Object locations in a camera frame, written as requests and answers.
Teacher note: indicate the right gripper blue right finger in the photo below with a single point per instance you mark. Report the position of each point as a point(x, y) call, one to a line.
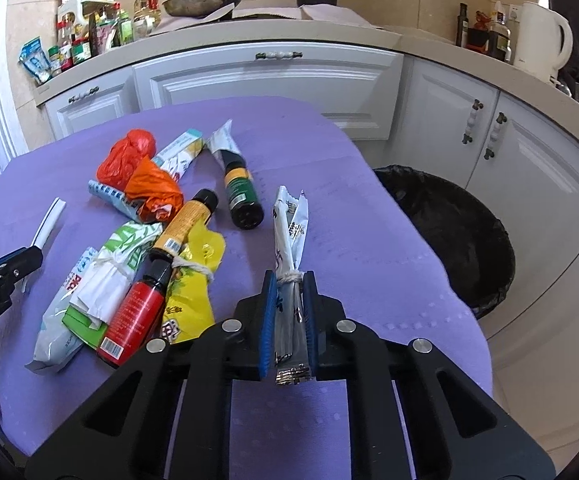
point(310, 296)

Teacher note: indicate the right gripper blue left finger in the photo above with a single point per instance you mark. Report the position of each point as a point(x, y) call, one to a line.
point(266, 334)

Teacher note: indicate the silver white wrapper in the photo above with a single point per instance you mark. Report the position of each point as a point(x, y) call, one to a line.
point(290, 224)

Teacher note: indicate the white plastic strip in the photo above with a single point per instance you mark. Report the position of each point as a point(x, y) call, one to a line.
point(48, 223)

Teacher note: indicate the green white bag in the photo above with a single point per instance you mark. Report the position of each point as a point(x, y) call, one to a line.
point(107, 280)

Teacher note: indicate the white blue snack packet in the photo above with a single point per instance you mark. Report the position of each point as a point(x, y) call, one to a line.
point(56, 345)

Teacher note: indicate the yellow snack wrapper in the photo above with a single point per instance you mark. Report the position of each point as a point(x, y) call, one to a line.
point(188, 311)

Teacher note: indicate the blue white wrapper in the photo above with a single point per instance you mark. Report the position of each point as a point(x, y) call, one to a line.
point(116, 198)

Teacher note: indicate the white tube green black cap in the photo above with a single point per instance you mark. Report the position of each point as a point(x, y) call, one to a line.
point(244, 205)

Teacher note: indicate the red black bottle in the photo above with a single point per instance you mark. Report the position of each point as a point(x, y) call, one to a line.
point(136, 318)

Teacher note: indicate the orange yellow black bottle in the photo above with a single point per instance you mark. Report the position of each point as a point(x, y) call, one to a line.
point(198, 210)

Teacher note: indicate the red plastic bag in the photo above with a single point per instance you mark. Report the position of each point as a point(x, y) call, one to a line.
point(125, 157)

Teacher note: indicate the orange plastic bag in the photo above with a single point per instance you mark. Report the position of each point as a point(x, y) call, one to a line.
point(158, 194)

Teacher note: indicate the teal white tube box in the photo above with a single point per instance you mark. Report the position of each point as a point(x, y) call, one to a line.
point(178, 155)

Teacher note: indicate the black lined trash bin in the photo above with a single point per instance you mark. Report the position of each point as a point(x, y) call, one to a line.
point(470, 241)

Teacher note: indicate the white kitchen cabinets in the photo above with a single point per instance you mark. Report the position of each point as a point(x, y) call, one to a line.
point(407, 95)

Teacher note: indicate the purple table cloth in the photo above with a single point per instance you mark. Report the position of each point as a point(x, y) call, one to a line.
point(361, 247)

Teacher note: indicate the blue white packet on counter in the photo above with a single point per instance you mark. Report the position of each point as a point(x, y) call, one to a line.
point(35, 61)

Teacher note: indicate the white spice rack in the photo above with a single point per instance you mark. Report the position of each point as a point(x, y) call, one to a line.
point(86, 29)

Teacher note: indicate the cooking oil bottle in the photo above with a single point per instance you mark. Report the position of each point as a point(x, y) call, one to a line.
point(146, 17)

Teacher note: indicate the metal frying pan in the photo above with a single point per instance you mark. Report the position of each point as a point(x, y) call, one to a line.
point(195, 8)

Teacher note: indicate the red item by bottles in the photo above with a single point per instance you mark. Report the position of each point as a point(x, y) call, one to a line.
point(478, 35)

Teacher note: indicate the dark oil bottle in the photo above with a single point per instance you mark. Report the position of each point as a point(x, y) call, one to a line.
point(462, 26)

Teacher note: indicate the dark sauce bottle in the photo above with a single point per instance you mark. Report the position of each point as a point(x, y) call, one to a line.
point(499, 38)

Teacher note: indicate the white electric kettle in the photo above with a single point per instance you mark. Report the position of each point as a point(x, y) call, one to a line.
point(544, 42)

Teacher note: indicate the drawer handle left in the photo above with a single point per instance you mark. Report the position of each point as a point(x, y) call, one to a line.
point(81, 96)

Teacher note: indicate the drawer handle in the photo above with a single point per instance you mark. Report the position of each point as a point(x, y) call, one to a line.
point(278, 56)
point(81, 96)

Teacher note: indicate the cabinet door handle left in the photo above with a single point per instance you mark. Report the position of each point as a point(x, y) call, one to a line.
point(468, 134)

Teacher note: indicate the cabinet door handle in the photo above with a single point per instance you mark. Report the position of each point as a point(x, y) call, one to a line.
point(494, 136)
point(468, 134)

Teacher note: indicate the cabinet door handle right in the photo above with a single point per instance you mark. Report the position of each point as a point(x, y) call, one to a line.
point(494, 136)

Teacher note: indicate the drawer handle centre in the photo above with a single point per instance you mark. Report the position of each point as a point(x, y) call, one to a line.
point(278, 56)

